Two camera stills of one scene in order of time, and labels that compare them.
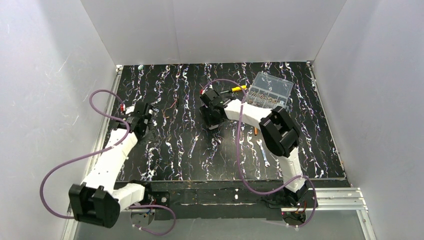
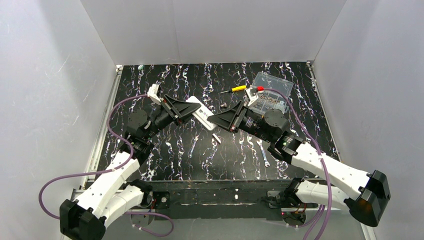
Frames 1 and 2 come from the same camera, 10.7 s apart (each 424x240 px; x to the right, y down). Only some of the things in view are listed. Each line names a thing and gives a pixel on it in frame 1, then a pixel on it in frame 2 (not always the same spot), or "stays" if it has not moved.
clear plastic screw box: x=269 y=92 stays
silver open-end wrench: x=266 y=163 stays
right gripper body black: x=213 y=120 -> x=237 y=117
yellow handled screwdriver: x=236 y=89 stays
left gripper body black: x=147 y=133 -> x=170 y=110
